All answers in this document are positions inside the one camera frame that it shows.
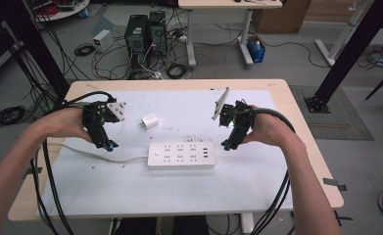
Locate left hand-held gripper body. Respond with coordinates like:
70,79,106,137
81,101,128,130

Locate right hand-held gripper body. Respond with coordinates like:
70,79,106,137
212,86,255,130

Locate white charger plug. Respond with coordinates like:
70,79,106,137
140,113,160,131

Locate white power strip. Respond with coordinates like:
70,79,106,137
147,139,216,170

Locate person's right hand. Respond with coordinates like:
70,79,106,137
242,105,299,149

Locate person's left hand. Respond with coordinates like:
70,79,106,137
36,107,93,143

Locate blue box with bottle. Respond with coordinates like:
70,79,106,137
246,35,266,64

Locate grey tape strip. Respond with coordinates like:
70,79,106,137
322,177,348,192
24,165,44,179

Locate white power supply box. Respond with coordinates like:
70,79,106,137
92,28,115,54

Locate white table mat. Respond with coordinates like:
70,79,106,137
36,89,295,218

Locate white table leg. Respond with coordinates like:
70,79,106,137
240,212,256,235

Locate black computer tower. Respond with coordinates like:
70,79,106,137
123,14,149,56
147,10,168,54

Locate grey floor mat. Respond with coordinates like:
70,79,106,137
288,84,375,142

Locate cardboard box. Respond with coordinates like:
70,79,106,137
252,0,312,34

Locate round white table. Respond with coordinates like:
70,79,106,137
24,0,91,23

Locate wooden desk with white legs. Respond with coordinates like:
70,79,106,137
177,0,284,69

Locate white metal stand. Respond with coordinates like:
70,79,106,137
313,0,370,68

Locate white power strip cable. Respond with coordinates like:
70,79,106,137
46,141,150,165

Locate coiled black cable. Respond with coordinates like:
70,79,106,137
73,42,96,58
166,62,191,80
0,105,27,128

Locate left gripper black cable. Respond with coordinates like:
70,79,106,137
28,90,118,235

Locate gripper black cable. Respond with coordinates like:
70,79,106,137
28,90,118,235
249,107,297,235

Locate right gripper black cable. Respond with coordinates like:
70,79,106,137
249,107,297,235

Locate black metal frame post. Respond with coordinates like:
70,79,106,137
304,0,383,115
1,0,72,101

